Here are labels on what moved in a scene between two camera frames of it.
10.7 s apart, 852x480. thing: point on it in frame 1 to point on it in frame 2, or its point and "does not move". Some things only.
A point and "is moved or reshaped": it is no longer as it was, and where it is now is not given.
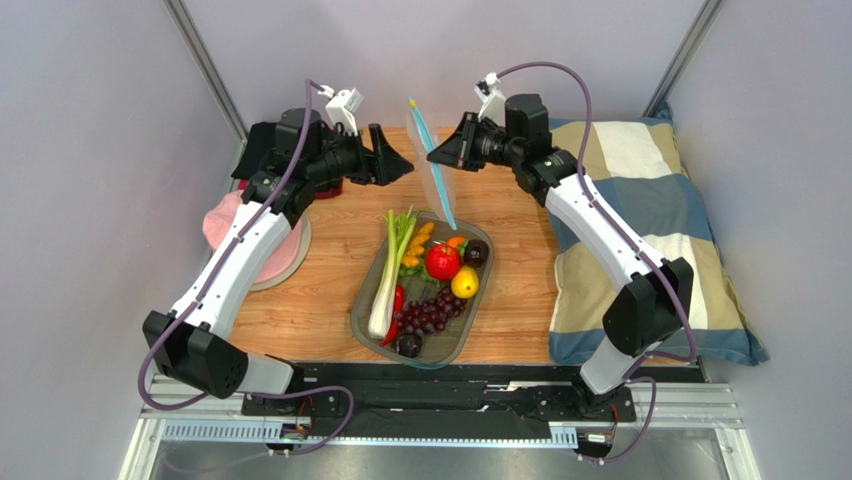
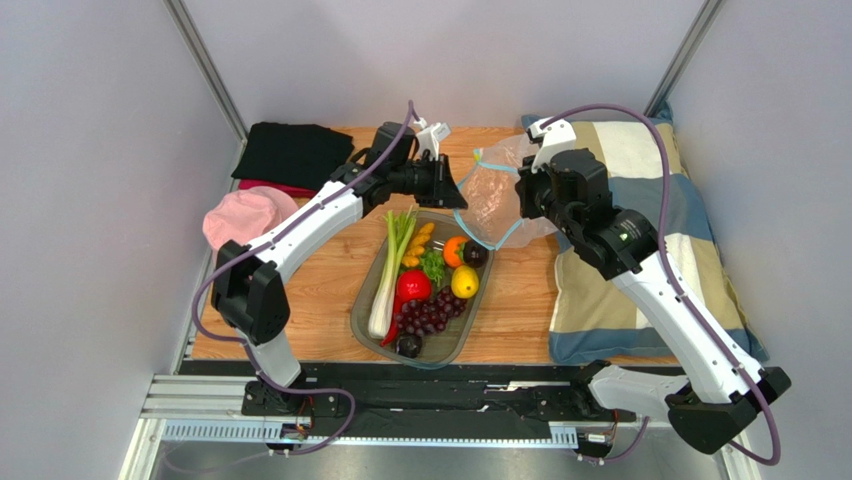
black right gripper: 470,143 to 527,189
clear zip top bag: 435,176 is moved or reshaped
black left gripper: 383,164 to 442,192
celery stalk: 400,229 does not move
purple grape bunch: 431,314 does not move
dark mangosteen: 409,345 does not move
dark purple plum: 476,252 does not move
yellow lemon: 465,282 does not move
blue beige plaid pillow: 637,173 does not move
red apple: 443,261 to 413,284
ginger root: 416,250 does not move
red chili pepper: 398,303 does not move
